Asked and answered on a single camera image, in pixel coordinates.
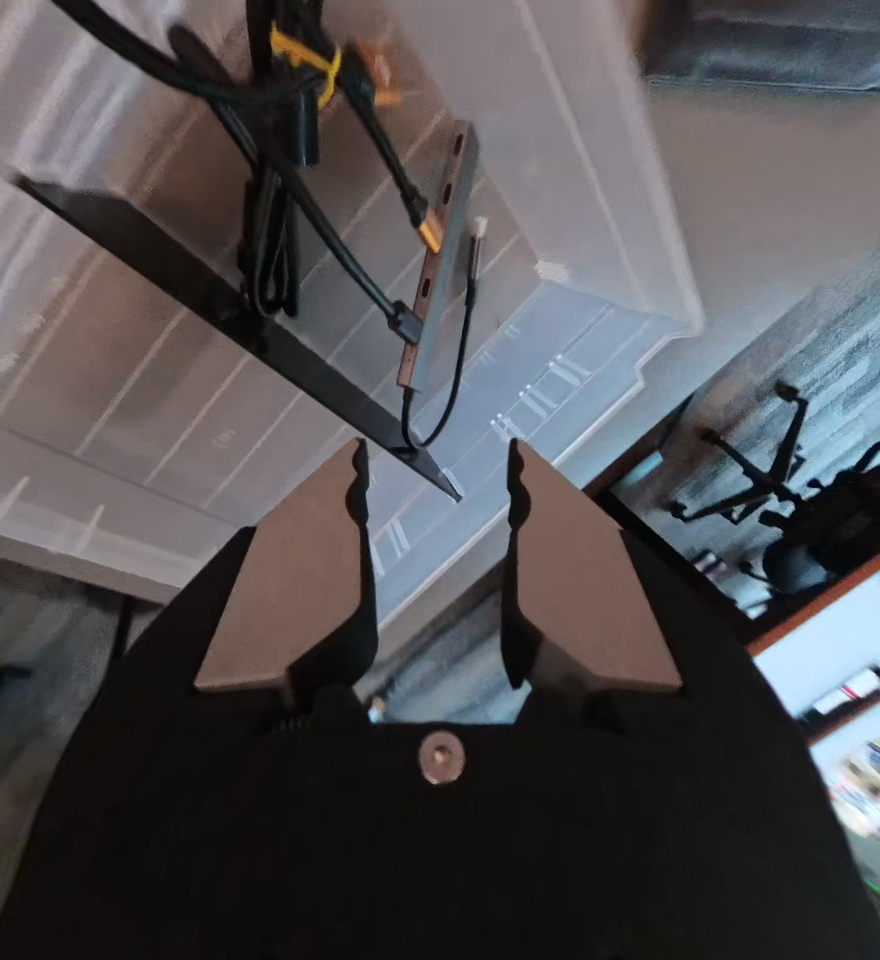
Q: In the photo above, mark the clear plastic bin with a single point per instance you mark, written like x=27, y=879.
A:
x=72, y=375

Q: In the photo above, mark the grey usb hub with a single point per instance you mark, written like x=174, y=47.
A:
x=447, y=247

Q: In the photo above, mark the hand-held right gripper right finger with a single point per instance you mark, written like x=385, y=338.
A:
x=590, y=592

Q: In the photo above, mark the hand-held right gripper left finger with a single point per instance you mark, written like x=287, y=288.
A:
x=282, y=585

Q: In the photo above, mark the white wood-edged panel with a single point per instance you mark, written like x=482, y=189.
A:
x=822, y=645

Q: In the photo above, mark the black divider panel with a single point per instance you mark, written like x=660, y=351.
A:
x=185, y=262

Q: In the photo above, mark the black office chair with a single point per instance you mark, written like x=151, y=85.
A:
x=860, y=510

